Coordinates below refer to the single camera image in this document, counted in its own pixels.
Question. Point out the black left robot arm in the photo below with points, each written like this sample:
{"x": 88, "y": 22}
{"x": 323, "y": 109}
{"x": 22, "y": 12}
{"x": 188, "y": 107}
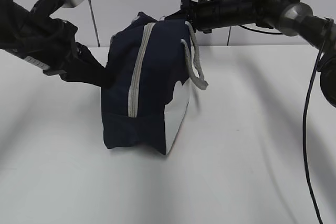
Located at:
{"x": 8, "y": 27}

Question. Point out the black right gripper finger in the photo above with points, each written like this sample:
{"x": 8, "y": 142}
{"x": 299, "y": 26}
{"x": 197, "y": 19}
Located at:
{"x": 179, "y": 15}

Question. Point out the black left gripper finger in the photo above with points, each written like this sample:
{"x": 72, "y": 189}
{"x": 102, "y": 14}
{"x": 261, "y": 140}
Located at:
{"x": 83, "y": 67}

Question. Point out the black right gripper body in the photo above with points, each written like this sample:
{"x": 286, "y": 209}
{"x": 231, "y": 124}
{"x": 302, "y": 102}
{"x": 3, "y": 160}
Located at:
{"x": 206, "y": 15}

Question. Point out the navy white lunch bag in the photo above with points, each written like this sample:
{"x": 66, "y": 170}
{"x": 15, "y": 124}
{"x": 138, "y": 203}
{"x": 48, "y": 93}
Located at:
{"x": 154, "y": 62}

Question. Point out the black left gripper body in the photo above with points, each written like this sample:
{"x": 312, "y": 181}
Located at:
{"x": 49, "y": 43}

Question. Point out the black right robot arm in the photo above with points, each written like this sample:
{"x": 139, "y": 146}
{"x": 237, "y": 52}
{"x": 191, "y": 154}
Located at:
{"x": 289, "y": 17}

